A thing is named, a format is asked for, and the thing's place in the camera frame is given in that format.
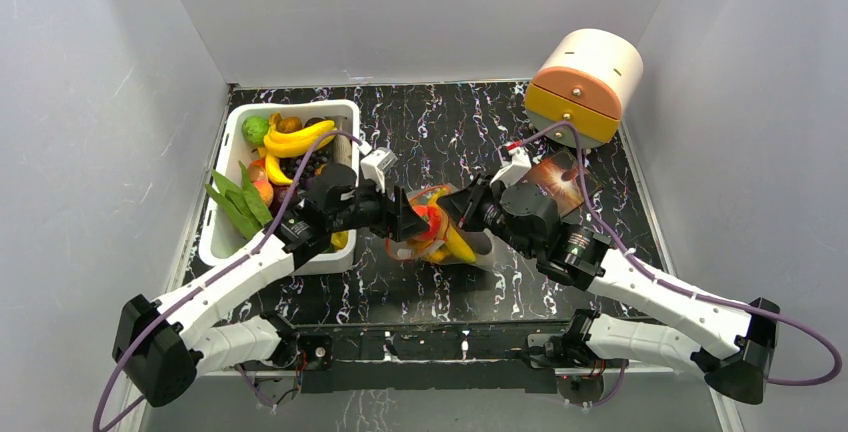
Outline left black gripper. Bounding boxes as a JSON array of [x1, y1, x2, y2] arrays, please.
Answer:
[[330, 177, 428, 243]]

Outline red peach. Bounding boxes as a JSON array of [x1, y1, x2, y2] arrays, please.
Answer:
[[413, 204, 444, 242]]

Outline clear zip top bag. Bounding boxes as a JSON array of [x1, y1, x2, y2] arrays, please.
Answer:
[[385, 183, 496, 269]]

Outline single yellow banana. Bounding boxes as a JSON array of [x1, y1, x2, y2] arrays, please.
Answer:
[[424, 185, 477, 265]]

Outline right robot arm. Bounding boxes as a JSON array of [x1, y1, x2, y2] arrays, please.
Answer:
[[437, 180, 779, 405]]

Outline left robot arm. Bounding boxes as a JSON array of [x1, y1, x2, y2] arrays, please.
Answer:
[[112, 164, 429, 407]]

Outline white food bin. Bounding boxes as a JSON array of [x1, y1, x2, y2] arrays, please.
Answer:
[[198, 99, 360, 275]]

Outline brown fish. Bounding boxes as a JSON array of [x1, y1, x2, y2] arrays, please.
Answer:
[[331, 135, 353, 166]]

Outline black grape bunch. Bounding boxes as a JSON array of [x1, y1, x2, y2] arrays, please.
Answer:
[[280, 150, 331, 187]]

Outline small curved yellow banana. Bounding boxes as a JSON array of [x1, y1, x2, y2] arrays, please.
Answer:
[[264, 153, 293, 186]]

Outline yellow banana bunch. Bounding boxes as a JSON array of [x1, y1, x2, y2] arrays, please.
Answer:
[[263, 113, 336, 158]]

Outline brown kiwi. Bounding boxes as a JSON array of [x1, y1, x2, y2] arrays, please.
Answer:
[[274, 114, 303, 134]]

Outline green leaf vegetable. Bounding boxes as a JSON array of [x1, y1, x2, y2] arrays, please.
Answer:
[[205, 161, 275, 240]]

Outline round drawer cabinet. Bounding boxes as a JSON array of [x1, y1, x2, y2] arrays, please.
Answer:
[[524, 28, 643, 149]]

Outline green lime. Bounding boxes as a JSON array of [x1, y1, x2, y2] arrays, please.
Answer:
[[241, 116, 270, 147]]

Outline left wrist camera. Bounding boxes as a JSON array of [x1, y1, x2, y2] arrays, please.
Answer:
[[360, 147, 398, 192]]

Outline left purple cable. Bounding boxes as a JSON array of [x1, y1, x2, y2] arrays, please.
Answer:
[[92, 129, 372, 432]]

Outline purple cable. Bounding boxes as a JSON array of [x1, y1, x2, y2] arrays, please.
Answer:
[[92, 129, 372, 432], [507, 121, 844, 388]]

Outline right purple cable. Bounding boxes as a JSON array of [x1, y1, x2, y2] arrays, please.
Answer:
[[507, 121, 844, 388]]

